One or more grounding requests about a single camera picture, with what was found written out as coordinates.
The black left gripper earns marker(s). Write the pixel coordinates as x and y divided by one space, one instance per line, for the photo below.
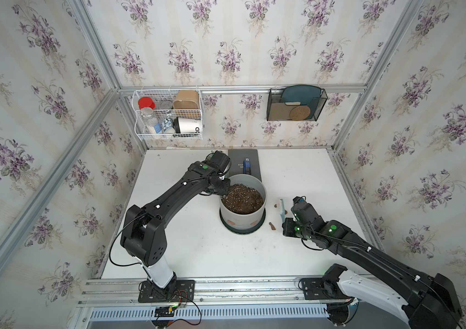
228 184

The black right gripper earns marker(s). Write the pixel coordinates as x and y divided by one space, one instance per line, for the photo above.
285 227

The grey ceramic pot with soil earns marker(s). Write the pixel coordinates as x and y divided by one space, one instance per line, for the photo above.
246 195

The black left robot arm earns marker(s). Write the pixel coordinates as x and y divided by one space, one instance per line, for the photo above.
143 235

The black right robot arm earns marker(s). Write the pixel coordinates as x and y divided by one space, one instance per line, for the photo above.
416 298

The dark green pot saucer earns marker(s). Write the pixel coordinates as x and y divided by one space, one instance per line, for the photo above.
242 224

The dark grey book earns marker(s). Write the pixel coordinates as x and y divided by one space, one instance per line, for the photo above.
236 162

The white cylindrical cup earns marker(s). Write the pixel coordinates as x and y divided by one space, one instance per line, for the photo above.
187 126

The clear plastic bottle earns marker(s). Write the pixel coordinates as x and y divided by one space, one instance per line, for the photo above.
151 121

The round cork coaster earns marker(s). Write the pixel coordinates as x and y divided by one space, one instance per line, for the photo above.
300 113

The red lidded jar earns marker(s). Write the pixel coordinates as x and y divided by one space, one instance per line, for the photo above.
146 102

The teal plate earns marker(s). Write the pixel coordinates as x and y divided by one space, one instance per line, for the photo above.
306 95

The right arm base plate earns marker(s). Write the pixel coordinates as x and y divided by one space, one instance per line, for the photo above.
319 288

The white wire wall basket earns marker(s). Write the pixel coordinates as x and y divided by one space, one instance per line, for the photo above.
166 114

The black mesh wall organizer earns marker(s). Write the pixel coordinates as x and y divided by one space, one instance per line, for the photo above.
278 111

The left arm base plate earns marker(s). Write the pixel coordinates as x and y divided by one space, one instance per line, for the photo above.
175 291

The aluminium front rail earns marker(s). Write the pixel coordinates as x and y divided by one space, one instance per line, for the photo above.
243 290

